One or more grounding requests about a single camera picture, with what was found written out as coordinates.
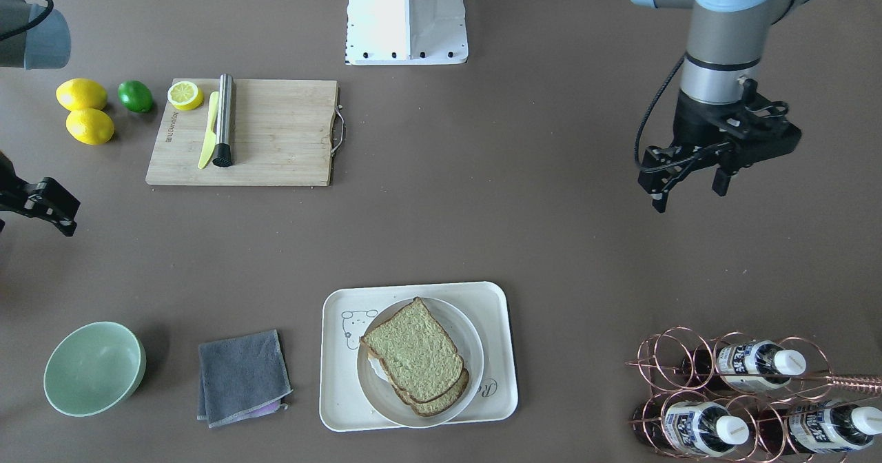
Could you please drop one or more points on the wooden cutting board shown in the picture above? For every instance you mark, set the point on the wooden cutting board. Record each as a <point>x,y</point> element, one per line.
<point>281,135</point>

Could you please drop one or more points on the yellow lemon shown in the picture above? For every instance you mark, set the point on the yellow lemon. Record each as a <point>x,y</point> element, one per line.
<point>80,94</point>
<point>90,126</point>

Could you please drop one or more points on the mint green bowl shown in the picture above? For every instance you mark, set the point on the mint green bowl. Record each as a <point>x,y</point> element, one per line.
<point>93,369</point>

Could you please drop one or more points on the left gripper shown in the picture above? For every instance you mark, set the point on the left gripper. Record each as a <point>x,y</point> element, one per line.
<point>690,121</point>

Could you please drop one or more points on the white plate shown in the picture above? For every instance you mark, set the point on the white plate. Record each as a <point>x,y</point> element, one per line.
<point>380,395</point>

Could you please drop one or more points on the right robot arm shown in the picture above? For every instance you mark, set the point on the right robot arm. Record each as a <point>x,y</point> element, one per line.
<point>35,36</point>

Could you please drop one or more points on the dark grey folded cloth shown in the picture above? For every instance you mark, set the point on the dark grey folded cloth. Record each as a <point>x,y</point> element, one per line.
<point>241,378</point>

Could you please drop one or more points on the cream rabbit tray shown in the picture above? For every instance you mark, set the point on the cream rabbit tray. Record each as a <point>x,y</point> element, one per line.
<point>346,315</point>

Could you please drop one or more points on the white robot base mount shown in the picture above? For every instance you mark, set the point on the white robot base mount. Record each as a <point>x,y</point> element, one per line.
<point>406,32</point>

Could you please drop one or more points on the copper wire bottle rack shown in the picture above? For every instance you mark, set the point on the copper wire bottle rack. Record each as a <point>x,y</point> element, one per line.
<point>659,356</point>

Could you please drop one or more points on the yellow plastic knife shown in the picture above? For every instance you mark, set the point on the yellow plastic knife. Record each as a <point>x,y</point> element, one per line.
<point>209,138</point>

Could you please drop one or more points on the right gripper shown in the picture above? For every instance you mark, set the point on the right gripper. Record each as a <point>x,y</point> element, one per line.
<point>43,198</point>

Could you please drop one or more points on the dark drink bottle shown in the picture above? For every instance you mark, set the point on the dark drink bottle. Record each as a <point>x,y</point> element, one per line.
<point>758,366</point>
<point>823,428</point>
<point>696,429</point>

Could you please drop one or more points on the green lime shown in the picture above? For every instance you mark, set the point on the green lime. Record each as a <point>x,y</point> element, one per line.
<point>135,96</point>

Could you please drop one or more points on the half lemon slice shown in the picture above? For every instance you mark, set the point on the half lemon slice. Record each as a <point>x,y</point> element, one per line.
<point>185,96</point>

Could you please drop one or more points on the black handled metal tool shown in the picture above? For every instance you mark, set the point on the black handled metal tool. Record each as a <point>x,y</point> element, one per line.
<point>222,155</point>

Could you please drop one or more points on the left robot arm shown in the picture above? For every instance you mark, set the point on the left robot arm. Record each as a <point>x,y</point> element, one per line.
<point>725,43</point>

